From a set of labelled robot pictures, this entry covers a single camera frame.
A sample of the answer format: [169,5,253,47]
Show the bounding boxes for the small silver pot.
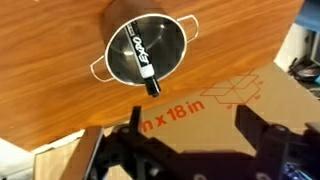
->
[89,0,200,87]

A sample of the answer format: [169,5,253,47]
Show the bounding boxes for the light wood-look panel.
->
[33,126,134,180]

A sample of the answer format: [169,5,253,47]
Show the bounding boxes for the brown printed cardboard sheet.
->
[128,61,320,156]

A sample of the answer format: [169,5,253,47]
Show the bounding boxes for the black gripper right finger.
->
[234,104,320,180]

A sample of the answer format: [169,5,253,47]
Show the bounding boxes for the white tape strip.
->
[31,128,86,154]

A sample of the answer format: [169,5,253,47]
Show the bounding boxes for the black Expo marker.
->
[124,20,162,98]

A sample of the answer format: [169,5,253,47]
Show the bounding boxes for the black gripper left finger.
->
[61,105,188,180]

